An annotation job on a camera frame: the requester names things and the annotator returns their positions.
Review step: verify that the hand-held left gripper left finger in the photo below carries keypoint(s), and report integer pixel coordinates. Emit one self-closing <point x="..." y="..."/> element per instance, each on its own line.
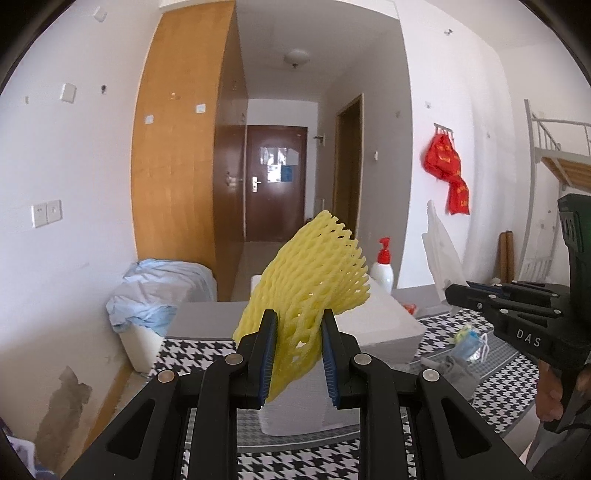
<point x="270" y="357"/>

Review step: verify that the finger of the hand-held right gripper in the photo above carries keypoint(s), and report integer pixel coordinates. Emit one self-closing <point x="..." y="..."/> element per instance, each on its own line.
<point x="521" y="288"/>
<point x="485" y="304"/>

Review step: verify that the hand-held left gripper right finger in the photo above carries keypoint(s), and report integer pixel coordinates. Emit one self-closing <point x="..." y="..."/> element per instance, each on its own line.
<point x="330" y="357"/>

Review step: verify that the white foam box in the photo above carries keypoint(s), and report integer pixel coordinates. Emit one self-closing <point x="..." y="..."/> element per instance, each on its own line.
<point x="392" y="332"/>

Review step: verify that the yellow foam fruit net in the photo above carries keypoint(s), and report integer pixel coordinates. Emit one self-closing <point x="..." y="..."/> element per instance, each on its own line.
<point x="314" y="267"/>

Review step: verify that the person's right hand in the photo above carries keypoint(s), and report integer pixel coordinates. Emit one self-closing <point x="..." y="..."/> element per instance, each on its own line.
<point x="548" y="392"/>

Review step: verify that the blue face mask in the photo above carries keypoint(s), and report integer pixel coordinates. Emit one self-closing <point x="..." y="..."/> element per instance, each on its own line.
<point x="466" y="344"/>

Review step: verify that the red snack packet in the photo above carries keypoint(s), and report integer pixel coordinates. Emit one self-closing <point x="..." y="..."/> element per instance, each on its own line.
<point x="408" y="308"/>

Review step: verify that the grey cloth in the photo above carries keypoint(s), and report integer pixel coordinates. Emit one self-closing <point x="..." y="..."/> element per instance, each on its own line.
<point x="450" y="374"/>

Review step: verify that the houndstooth tablecloth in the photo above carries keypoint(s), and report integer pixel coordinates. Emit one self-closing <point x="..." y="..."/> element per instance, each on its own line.
<point x="498" y="383"/>

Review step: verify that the white red pump bottle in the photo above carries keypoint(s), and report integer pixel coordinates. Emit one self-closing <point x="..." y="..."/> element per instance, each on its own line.
<point x="382" y="274"/>

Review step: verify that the red plastic bag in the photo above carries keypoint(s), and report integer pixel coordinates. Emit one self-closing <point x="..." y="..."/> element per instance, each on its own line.
<point x="458" y="198"/>
<point x="441" y="159"/>

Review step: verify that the white bin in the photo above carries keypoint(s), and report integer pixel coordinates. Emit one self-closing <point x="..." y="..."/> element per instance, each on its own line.
<point x="143" y="346"/>

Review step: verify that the white metal bunk bed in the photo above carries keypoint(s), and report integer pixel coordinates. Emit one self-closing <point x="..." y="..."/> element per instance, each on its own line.
<point x="568" y="166"/>

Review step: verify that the dark brown entrance door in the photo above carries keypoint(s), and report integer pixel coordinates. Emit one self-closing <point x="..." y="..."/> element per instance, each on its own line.
<point x="277" y="212"/>

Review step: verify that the wooden side doorway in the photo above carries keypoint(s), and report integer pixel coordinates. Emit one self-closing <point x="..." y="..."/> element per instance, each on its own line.
<point x="348" y="175"/>

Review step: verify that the blue paper on door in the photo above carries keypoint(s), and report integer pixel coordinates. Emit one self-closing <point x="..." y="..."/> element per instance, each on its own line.
<point x="287" y="173"/>

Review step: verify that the wooden wardrobe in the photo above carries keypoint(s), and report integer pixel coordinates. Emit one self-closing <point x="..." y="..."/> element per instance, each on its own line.
<point x="175" y="184"/>

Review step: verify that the ceiling lamp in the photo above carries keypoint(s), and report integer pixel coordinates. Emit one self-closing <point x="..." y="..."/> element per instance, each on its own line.
<point x="297" y="57"/>

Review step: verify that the wall hook rack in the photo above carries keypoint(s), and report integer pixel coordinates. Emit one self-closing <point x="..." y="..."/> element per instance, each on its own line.
<point x="444" y="128"/>

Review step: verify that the white double wall socket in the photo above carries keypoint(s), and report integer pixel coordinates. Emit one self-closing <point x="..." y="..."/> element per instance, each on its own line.
<point x="46" y="213"/>

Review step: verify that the white wall switch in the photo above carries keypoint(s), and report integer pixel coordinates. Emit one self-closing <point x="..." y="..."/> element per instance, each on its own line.
<point x="68" y="92"/>

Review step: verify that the white wall plate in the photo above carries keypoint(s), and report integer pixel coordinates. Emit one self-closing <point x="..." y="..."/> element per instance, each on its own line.
<point x="100" y="14"/>

